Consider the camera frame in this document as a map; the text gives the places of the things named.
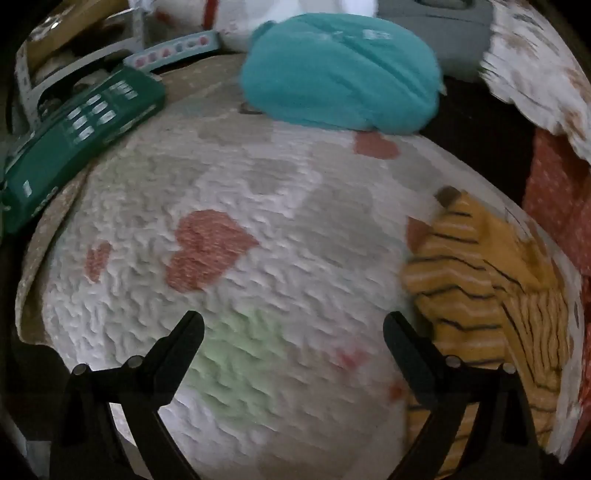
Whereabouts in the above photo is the pastel lettered band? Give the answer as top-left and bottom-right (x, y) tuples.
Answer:
(124, 28), (220, 75)

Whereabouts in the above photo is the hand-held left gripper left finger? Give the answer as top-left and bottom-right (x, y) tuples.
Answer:
(51, 311), (205, 480)

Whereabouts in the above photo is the green box with white labels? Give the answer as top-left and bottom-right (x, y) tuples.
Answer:
(0, 65), (167, 235)

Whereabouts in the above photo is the yellow striped small garment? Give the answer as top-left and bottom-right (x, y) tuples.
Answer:
(399, 187), (575, 478)

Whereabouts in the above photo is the white brown-patterned cloth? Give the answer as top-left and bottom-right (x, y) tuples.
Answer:
(480, 0), (591, 160)

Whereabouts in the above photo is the white heart-printed blanket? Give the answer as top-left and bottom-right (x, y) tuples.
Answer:
(39, 111), (587, 480)

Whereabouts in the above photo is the white plush toy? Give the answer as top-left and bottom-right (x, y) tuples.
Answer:
(129, 0), (379, 51)

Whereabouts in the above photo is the beige dotted mat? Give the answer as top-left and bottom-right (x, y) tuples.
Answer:
(14, 54), (259, 344)

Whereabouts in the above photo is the cardboard box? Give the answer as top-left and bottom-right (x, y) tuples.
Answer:
(23, 0), (130, 61)

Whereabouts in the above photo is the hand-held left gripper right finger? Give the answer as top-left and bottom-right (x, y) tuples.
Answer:
(383, 311), (539, 480)

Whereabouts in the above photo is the teal cloth bundle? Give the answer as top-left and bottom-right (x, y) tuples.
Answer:
(239, 13), (448, 136)

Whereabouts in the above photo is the red white-dotted cloth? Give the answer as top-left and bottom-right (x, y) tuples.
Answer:
(522, 129), (591, 296)

